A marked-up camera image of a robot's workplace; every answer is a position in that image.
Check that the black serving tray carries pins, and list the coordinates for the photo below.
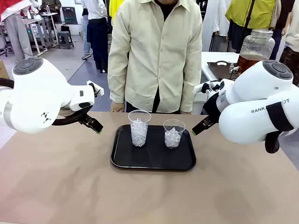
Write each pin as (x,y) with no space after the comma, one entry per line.
(151,158)

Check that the mannequin with yellow scarf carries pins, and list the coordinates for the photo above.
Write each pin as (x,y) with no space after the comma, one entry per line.
(114,9)

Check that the grey plastic stool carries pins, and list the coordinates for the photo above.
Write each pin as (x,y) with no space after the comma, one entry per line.
(65,35)

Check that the cardboard box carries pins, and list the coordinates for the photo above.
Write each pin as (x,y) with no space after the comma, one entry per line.
(3,70)

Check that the glass tea dispenser jar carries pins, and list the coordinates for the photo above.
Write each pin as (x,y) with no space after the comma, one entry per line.
(257,46)

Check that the person in dark green top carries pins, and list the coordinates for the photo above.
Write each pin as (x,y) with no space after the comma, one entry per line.
(52,4)

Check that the left forearm in cream sleeve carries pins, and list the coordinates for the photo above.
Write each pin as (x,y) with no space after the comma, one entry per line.
(191,88)

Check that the black bag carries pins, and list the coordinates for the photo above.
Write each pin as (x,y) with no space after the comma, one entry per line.
(65,28)

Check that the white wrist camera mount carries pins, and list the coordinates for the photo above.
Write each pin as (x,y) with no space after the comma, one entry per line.
(198,88)
(98,89)

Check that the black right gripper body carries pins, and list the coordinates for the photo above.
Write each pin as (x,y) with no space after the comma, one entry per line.
(211,105)

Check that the person's right hand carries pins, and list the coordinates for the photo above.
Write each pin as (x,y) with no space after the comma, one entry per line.
(116,107)

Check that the mannequin in lime jacket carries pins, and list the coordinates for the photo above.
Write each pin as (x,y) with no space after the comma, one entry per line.
(257,11)

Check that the clear ice cubes pile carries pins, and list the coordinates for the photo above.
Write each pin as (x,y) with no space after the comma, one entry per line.
(139,135)
(172,140)

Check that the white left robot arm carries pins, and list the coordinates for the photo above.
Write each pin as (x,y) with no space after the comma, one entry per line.
(35,93)

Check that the mannequin white shirt navy skirt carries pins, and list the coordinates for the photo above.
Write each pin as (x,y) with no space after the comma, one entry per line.
(98,35)

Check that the grey metal workbench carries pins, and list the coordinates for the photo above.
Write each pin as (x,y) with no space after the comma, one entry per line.
(35,21)

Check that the person in cream shirt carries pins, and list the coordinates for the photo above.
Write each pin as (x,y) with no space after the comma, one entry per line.
(154,58)

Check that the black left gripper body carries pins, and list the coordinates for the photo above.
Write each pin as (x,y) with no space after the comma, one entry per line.
(86,117)

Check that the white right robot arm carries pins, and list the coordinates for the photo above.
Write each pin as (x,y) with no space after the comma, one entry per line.
(257,84)

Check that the white side table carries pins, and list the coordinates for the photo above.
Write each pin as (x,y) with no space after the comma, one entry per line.
(210,57)

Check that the person in beige top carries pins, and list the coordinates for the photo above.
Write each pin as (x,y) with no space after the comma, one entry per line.
(293,30)

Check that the person in blue jeans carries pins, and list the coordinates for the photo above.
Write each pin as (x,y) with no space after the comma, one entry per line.
(86,37)

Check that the black board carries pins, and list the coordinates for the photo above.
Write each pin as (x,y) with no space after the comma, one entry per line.
(69,16)

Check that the right forearm in cream sleeve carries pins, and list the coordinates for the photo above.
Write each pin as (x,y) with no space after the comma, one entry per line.
(116,84)

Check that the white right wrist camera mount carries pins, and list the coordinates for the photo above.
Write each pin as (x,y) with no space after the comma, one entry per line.
(198,88)

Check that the tall clear plastic cup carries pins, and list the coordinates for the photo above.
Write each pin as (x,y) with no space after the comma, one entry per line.
(131,116)

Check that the short clear plastic cup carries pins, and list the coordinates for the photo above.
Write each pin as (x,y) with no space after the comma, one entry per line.
(166,127)

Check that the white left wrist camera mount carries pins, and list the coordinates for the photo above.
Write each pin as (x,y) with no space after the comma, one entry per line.
(98,89)

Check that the person in grey trousers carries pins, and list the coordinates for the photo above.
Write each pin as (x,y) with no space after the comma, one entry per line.
(17,35)

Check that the clear water bottle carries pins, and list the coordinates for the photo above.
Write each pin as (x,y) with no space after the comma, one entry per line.
(48,9)

